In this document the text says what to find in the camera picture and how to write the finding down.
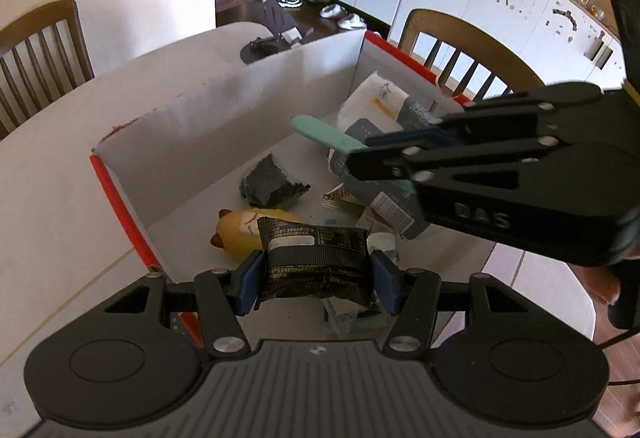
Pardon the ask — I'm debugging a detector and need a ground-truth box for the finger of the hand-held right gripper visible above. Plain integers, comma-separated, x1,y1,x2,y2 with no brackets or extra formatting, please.
364,82,607,151
345,137,562,192

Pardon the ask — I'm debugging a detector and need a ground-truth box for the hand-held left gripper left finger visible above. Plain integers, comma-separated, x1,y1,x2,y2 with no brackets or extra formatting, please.
102,249,267,360

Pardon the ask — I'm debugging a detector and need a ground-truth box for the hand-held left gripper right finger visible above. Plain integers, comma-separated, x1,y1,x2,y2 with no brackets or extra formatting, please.
370,251,538,362

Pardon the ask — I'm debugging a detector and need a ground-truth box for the yellow squishy toy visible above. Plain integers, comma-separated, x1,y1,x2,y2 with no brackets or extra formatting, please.
210,208,311,261

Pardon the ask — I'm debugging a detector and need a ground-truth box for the white and grey pouch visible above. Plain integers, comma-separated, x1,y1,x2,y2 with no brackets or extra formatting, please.
327,71,453,239

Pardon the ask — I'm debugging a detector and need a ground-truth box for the teal stick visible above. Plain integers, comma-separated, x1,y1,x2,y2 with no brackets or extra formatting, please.
291,114,371,154

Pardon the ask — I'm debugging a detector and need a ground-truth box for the black snack packet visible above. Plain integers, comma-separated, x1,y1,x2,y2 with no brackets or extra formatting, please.
256,215,373,306

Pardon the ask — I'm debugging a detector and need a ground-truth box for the clear bag of black beads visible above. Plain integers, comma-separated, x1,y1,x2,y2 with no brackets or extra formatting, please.
239,153,312,207

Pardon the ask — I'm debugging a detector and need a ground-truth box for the red cardboard box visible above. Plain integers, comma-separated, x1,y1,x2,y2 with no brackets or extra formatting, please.
90,29,501,354

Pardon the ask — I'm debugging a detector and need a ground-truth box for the white marble desktop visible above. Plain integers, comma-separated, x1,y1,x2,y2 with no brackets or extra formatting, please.
0,21,597,438

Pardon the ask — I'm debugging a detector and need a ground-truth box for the wooden chair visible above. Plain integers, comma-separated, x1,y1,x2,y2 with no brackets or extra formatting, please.
0,0,96,141
397,8,546,102

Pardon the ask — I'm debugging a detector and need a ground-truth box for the black cable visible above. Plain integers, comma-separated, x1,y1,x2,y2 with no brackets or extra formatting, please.
597,325,640,389

